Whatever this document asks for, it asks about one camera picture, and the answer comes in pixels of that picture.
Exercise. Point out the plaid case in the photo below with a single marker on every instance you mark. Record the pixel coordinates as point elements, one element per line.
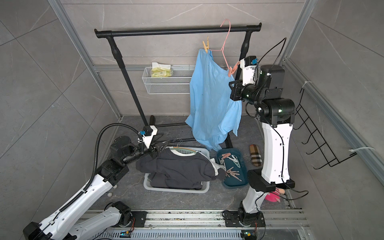
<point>256,158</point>

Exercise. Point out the black wall hook rack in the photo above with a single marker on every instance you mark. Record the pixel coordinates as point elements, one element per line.
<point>316,137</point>

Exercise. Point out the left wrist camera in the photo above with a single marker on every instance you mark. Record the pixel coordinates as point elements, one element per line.
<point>148,134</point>

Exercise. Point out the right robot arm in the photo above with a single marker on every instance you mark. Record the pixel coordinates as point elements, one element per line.
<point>277,118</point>

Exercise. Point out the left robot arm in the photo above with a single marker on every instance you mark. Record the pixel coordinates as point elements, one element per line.
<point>64,223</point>

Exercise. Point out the light blue t-shirt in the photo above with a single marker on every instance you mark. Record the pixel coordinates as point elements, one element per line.
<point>213,114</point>

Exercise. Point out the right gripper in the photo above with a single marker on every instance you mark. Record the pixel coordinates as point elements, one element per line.
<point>236,90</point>

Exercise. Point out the teal clothespin tray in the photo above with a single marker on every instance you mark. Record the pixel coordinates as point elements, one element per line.
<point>230,183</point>

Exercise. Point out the pink wire hanger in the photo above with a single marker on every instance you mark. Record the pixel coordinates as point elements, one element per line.
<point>225,41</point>

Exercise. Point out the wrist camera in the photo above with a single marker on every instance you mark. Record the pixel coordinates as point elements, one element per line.
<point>249,66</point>
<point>148,134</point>

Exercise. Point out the yellow tissue pack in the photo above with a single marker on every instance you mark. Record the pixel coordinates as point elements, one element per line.
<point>161,70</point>

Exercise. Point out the pink plush doll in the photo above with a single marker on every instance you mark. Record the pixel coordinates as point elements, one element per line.
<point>275,196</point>

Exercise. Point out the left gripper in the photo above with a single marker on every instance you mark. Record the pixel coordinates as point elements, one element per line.
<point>155,151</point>

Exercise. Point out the dark grey garment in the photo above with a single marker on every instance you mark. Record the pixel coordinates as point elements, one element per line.
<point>171,171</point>

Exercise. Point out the clothespins in tray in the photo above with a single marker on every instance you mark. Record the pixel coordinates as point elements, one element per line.
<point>231,165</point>

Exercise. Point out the white garment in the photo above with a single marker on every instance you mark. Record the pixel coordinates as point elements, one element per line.
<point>216,166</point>

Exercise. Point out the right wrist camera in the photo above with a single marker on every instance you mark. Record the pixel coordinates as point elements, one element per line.
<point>249,66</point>

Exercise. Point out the pink clothespin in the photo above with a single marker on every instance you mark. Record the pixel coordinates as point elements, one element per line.
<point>232,70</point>

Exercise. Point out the white laundry basket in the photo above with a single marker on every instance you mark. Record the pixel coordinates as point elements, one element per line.
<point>182,152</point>

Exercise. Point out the black clothes rack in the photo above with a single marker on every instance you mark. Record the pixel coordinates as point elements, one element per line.
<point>110,35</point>

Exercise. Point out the yellow clothespin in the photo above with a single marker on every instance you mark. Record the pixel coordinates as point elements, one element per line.
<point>206,45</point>

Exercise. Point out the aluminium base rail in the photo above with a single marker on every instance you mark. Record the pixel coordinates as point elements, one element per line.
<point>207,225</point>

